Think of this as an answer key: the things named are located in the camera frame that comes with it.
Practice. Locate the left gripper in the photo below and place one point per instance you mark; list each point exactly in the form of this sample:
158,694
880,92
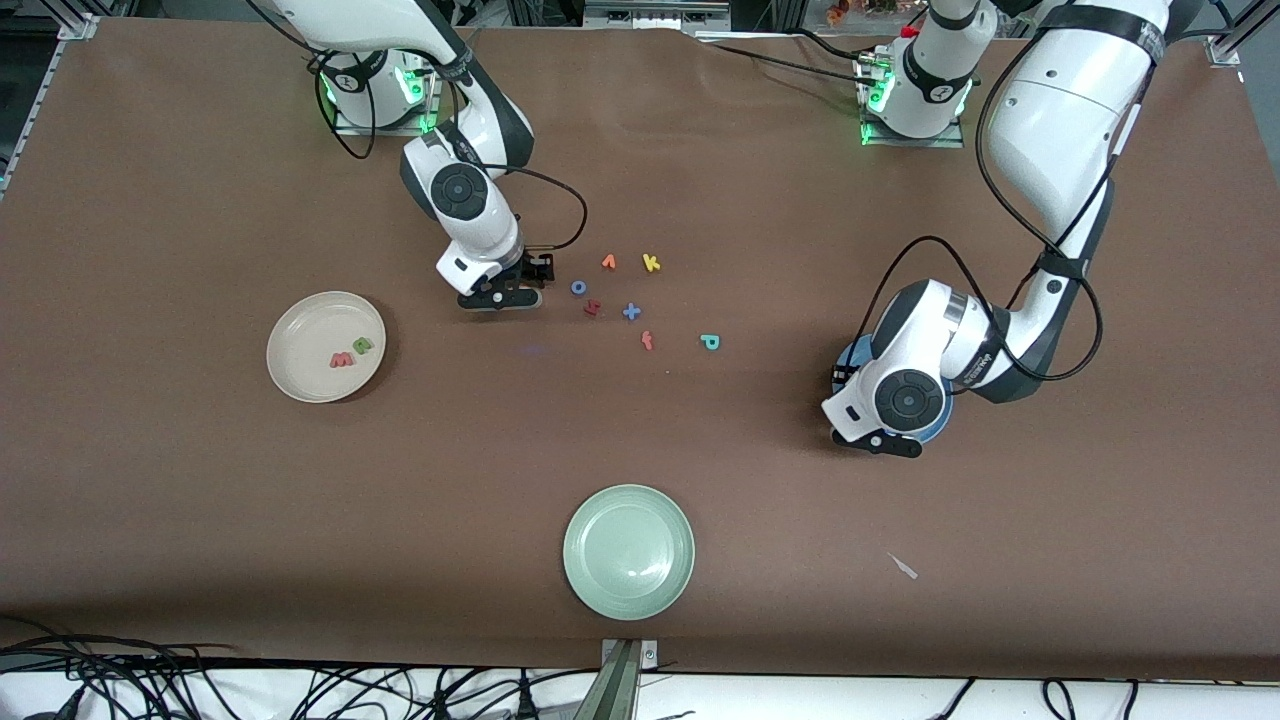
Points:
837,380

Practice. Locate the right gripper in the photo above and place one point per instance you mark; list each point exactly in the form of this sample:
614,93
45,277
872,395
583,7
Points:
537,268

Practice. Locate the pink foam letter W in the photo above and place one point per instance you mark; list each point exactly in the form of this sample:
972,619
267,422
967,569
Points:
342,360

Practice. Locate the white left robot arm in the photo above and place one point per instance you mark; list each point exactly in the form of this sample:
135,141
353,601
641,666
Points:
1060,130

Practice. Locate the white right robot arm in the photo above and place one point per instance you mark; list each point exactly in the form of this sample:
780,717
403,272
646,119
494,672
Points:
480,225

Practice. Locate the blue round plate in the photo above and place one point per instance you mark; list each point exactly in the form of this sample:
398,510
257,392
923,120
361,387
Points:
852,352

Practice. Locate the white paper scrap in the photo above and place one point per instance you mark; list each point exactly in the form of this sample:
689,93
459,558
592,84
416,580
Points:
905,567

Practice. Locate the beige round plate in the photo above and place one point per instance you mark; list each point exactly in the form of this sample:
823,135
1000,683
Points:
310,340

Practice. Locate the green round plate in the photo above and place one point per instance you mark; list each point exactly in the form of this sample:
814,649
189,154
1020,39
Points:
628,552

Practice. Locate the orange background object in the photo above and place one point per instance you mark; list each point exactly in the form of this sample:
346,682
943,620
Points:
840,10

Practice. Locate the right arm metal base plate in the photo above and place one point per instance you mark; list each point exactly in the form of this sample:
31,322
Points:
432,115

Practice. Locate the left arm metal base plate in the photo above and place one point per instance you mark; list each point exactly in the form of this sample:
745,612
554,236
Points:
950,143

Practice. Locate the aluminium background frame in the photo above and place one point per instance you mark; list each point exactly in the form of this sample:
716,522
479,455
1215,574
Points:
650,12

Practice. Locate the metal table edge bracket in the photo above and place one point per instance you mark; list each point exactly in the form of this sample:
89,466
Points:
622,680

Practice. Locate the aluminium frame rail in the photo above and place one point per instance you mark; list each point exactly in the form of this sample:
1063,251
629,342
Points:
1225,45
78,27

